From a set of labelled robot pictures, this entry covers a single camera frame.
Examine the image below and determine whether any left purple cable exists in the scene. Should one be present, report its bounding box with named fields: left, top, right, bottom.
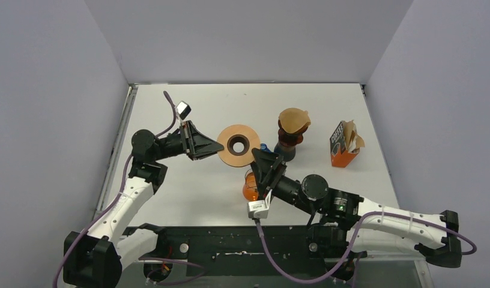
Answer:
left=52, top=91, right=208, bottom=288

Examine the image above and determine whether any brown paper coffee filter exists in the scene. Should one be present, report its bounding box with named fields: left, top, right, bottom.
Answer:
left=278, top=107, right=311, bottom=134

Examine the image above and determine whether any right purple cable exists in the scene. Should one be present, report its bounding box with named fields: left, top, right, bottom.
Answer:
left=254, top=211, right=478, bottom=288

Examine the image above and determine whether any orange translucent dripper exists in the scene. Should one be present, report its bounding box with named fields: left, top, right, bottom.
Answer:
left=242, top=169, right=259, bottom=202

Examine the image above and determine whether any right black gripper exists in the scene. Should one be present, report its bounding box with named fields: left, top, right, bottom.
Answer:
left=250, top=148, right=316, bottom=215

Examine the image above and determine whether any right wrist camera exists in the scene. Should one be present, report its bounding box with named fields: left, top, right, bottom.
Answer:
left=247, top=190, right=272, bottom=220

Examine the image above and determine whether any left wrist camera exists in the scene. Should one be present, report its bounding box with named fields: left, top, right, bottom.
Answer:
left=175, top=101, right=192, bottom=121

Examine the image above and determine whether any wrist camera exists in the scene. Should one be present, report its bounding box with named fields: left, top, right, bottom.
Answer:
left=175, top=101, right=192, bottom=121
left=247, top=190, right=272, bottom=220

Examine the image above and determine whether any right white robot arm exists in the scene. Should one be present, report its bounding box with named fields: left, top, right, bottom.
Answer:
left=248, top=148, right=464, bottom=268

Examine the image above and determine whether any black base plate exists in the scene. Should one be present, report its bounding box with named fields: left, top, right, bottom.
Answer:
left=88, top=224, right=389, bottom=278

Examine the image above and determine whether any purple cable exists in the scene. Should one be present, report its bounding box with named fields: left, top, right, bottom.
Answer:
left=52, top=91, right=208, bottom=288
left=254, top=211, right=478, bottom=288

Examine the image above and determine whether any orange coffee filter box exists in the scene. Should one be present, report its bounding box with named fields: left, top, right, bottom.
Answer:
left=330, top=121, right=365, bottom=168

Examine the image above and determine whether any round wooden ring stand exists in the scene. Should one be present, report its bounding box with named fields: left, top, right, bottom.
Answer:
left=217, top=124, right=261, bottom=167

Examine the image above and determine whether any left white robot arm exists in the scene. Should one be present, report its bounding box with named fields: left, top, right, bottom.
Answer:
left=61, top=121, right=224, bottom=287

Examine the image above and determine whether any amber plastic coffee dripper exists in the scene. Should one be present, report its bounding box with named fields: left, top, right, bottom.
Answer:
left=278, top=125, right=308, bottom=147

